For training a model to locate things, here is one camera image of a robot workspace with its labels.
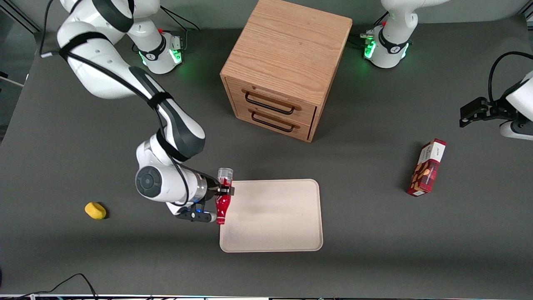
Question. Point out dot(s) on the wooden drawer cabinet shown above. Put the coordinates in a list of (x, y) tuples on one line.
[(287, 50)]

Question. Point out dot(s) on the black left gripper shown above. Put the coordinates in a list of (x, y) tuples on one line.
[(492, 111)]

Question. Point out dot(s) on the aluminium frame bar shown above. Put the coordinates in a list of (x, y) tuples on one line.
[(21, 21)]

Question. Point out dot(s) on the beige plastic tray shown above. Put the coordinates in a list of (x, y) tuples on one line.
[(275, 216)]

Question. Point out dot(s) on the red cookie box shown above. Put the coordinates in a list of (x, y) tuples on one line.
[(427, 168)]

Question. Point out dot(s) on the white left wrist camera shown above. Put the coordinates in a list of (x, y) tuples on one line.
[(516, 130)]

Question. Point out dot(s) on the red coke bottle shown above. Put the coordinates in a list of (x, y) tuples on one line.
[(223, 206)]

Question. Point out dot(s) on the yellow sponge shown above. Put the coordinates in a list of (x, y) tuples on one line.
[(95, 211)]

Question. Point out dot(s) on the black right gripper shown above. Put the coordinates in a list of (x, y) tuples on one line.
[(211, 188)]

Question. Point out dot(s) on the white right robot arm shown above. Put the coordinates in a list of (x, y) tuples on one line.
[(166, 183)]

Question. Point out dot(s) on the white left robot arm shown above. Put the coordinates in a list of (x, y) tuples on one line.
[(391, 46)]

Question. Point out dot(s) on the wooden drawer front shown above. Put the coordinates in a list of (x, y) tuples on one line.
[(308, 112), (243, 114)]

